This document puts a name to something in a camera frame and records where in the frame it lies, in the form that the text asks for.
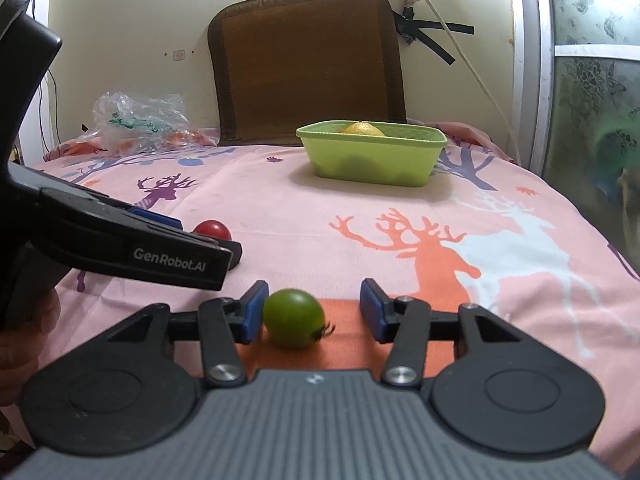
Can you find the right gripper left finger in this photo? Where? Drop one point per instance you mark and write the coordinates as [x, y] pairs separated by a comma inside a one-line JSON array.
[[138, 382]]

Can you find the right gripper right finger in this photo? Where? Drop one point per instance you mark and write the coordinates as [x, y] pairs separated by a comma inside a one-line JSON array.
[[487, 382]]

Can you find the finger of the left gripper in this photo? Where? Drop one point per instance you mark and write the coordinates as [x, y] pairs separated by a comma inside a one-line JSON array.
[[152, 216], [234, 247]]

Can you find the green cherry tomato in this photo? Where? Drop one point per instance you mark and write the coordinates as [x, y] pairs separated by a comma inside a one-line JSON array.
[[294, 319]]

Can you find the left human hand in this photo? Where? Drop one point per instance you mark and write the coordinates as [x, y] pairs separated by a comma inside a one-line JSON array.
[[21, 348]]

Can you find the clear plastic bag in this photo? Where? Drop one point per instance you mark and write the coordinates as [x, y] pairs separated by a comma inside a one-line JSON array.
[[127, 124]]

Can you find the pink deer print bedsheet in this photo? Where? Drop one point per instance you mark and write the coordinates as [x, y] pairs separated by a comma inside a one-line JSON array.
[[480, 230]]

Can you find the yellow lemon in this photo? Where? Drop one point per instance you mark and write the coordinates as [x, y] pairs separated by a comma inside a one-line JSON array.
[[362, 128]]

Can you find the brown woven seat cushion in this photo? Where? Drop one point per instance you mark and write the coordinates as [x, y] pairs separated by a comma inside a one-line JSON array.
[[282, 64]]

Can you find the green plastic basket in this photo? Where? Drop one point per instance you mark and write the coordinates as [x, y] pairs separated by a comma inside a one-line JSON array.
[[402, 155]]

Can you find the frosted glass sliding door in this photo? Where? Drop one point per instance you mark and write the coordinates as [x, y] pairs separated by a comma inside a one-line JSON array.
[[583, 60]]

